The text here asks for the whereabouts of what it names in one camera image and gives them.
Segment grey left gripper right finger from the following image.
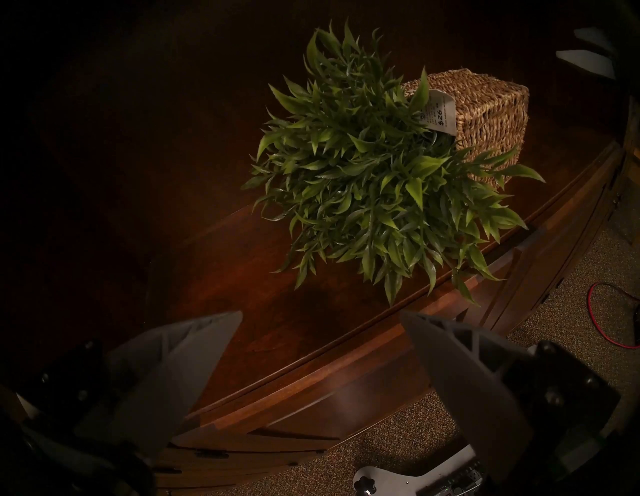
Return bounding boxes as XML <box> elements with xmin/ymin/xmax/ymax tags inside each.
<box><xmin>400</xmin><ymin>310</ymin><xmax>538</xmax><ymax>483</ymax></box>

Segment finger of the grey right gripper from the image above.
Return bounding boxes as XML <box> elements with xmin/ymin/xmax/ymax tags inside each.
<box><xmin>573</xmin><ymin>27</ymin><xmax>617</xmax><ymax>54</ymax></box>
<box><xmin>556</xmin><ymin>49</ymin><xmax>617</xmax><ymax>81</ymax></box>

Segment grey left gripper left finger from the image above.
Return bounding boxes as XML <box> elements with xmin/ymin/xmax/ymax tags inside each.
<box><xmin>75</xmin><ymin>311</ymin><xmax>243</xmax><ymax>458</ymax></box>

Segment fake plant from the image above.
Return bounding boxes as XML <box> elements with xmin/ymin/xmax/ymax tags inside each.
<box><xmin>241</xmin><ymin>20</ymin><xmax>546</xmax><ymax>307</ymax></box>

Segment grey power strip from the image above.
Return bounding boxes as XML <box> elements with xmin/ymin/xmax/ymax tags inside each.
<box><xmin>435</xmin><ymin>467</ymin><xmax>484</xmax><ymax>496</ymax></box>

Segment dark wooden bookcase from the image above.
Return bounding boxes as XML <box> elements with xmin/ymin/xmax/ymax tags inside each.
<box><xmin>0</xmin><ymin>0</ymin><xmax>632</xmax><ymax>496</ymax></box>

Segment white paper price tag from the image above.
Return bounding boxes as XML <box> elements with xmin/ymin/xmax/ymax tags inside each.
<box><xmin>419</xmin><ymin>90</ymin><xmax>457</xmax><ymax>136</ymax></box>

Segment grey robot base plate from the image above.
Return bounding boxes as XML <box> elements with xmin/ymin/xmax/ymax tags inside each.
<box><xmin>352</xmin><ymin>444</ymin><xmax>487</xmax><ymax>496</ymax></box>

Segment red cable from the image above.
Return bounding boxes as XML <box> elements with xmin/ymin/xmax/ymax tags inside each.
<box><xmin>587</xmin><ymin>282</ymin><xmax>640</xmax><ymax>350</ymax></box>

